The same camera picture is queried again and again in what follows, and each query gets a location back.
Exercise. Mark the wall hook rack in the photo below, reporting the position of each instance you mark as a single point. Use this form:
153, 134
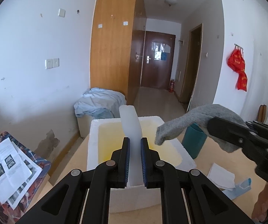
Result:
238, 47

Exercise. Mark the white storage box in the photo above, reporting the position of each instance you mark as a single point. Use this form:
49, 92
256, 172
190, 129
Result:
83, 127

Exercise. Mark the patterned cushion stool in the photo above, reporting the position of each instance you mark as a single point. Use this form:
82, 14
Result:
38, 165

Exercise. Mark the double white wall socket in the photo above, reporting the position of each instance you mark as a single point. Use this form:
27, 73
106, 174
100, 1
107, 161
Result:
52, 63

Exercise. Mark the white foam stick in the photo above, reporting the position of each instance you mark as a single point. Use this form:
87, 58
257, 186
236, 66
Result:
130, 123

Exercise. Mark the teal cup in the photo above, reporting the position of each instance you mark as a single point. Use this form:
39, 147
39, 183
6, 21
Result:
193, 142

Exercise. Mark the dark brown entrance door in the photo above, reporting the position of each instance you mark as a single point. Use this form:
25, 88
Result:
158, 72

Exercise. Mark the ceiling lamp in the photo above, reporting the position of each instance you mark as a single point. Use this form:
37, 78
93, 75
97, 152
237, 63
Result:
170, 1

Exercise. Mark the grey sock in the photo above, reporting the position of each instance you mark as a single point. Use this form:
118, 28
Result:
182, 124

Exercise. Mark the brown wooden board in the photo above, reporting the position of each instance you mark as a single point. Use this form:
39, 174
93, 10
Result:
263, 113

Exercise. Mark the printed paper leaflet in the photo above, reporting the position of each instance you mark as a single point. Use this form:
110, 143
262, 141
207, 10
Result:
10, 170

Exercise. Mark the blue door sign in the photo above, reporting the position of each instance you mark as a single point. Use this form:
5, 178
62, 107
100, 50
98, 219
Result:
164, 56

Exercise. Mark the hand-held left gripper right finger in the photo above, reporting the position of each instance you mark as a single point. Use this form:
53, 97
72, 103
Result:
144, 165

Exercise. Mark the white tissue paper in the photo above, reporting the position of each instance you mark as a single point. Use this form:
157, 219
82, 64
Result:
220, 175

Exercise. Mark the white foam box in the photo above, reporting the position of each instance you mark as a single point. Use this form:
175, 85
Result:
134, 198

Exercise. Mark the pale blue bed sheet pile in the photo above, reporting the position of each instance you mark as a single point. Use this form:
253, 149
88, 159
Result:
99, 102

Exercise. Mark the wooden wardrobe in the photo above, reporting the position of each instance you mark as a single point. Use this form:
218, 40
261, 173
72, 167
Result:
115, 51

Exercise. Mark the white wall switch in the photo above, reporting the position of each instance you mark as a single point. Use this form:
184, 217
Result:
61, 13

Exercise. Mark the person's right hand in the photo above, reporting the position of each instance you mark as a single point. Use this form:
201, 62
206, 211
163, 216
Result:
262, 203

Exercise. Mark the red fire extinguisher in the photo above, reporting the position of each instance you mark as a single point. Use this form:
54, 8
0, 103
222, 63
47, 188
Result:
171, 85

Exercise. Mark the side door frame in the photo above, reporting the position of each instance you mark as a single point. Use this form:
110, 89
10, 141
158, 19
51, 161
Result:
192, 63

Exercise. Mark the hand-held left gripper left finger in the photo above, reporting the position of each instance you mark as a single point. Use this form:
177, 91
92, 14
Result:
126, 165

